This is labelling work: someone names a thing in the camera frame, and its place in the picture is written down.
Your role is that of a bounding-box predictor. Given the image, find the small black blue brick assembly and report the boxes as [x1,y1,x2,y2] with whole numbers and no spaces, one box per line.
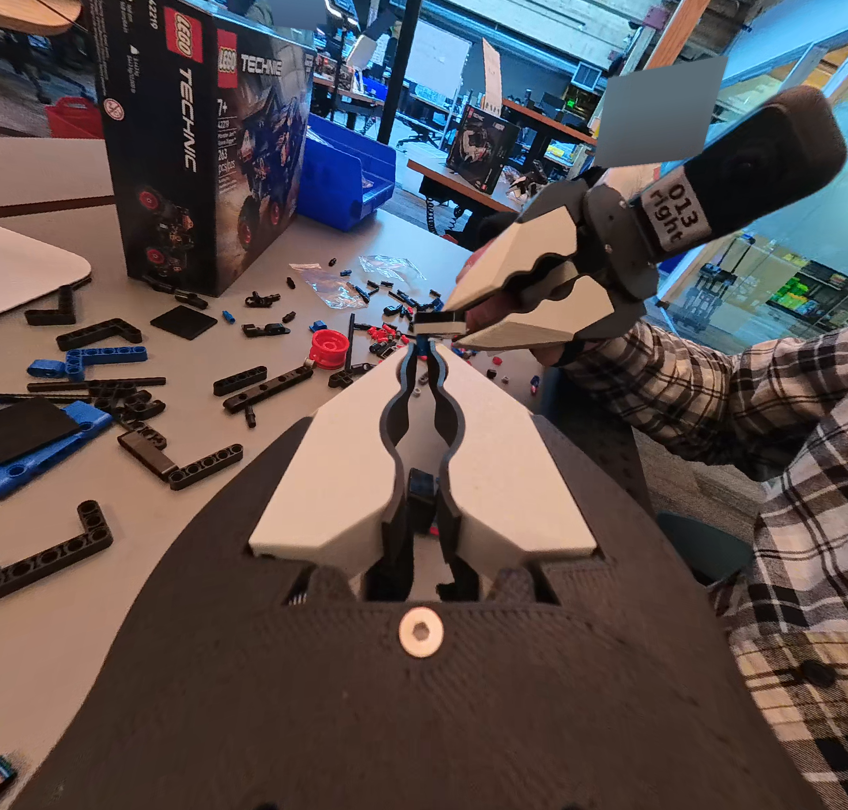
[406,337,443,538]

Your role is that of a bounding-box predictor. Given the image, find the dark office chair seat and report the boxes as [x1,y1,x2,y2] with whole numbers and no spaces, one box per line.
[656,512,756,586]

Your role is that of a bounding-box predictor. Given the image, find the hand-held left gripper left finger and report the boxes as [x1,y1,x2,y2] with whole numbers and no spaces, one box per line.
[248,342,415,602]

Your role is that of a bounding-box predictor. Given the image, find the whiteboard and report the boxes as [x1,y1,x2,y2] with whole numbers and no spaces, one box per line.
[404,21,473,102]

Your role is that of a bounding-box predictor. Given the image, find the black angled beam with connector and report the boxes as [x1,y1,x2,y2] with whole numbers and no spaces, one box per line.
[0,500,115,600]

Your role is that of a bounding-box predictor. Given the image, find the black pillar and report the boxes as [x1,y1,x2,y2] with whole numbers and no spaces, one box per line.
[376,0,433,145]

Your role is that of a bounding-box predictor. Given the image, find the person's right hand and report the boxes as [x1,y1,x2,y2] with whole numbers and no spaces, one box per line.
[464,289,527,335]

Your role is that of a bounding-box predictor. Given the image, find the black angled beam flat plate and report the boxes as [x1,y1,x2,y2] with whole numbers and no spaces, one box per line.
[118,429,244,491]

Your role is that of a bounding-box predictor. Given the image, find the orange board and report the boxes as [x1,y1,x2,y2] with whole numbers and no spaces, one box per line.
[481,38,503,118]

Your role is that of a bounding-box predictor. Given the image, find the background toy set box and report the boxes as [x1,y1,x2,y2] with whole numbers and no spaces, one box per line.
[445,104,522,194]

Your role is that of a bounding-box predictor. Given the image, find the person's torso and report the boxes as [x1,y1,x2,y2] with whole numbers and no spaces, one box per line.
[712,412,848,810]

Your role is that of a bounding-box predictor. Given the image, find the person's right forearm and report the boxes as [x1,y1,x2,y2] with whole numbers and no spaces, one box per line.
[553,319,848,483]

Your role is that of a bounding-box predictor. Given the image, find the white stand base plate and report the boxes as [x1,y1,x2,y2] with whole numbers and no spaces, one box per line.
[0,0,92,315]

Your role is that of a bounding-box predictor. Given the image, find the blue angled beam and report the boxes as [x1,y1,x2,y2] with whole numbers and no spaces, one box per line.
[26,345,148,381]

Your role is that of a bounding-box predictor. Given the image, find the black medium straight beam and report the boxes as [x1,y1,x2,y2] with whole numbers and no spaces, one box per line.
[223,365,314,428]

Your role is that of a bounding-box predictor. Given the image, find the pile of small pins connectors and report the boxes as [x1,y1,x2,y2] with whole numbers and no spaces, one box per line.
[351,280,544,396]

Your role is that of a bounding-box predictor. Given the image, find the blue frame panel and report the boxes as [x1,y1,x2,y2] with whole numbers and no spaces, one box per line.
[0,402,115,499]

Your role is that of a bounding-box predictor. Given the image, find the red wheel rim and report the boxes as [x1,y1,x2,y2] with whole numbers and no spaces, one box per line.
[309,329,350,370]

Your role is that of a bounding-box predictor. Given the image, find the long background wooden desk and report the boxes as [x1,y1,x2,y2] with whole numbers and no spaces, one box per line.
[311,74,385,108]

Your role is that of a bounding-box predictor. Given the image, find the grey desk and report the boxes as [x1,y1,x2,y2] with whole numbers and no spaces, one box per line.
[0,137,551,798]

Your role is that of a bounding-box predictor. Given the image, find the black square tile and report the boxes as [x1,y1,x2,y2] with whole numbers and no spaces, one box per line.
[150,305,218,342]
[0,397,82,466]

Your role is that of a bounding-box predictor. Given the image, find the black connector cluster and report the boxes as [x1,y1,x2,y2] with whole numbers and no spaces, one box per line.
[86,386,167,449]

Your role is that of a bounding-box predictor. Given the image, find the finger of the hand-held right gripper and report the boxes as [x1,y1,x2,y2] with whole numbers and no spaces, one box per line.
[456,275,616,352]
[443,205,579,314]

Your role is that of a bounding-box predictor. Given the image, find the red plastic bin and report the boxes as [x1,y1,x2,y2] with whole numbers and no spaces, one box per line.
[45,96,106,140]

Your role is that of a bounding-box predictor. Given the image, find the wooden ceiling column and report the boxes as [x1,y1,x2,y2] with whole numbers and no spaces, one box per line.
[646,0,736,72]

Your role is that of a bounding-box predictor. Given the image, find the large clear plastic bag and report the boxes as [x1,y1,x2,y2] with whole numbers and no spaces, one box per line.
[289,263,368,310]

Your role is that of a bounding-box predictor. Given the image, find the blue plastic storage bin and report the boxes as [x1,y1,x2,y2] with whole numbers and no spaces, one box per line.
[296,113,397,233]

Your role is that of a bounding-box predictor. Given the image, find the black short straight beam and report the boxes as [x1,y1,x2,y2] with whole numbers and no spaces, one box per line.
[213,366,268,397]

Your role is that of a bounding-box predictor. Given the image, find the black toy set box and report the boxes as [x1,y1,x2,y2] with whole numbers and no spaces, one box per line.
[76,0,318,297]

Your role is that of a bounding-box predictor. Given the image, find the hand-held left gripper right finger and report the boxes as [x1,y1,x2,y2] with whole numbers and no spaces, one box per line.
[428,341,598,602]

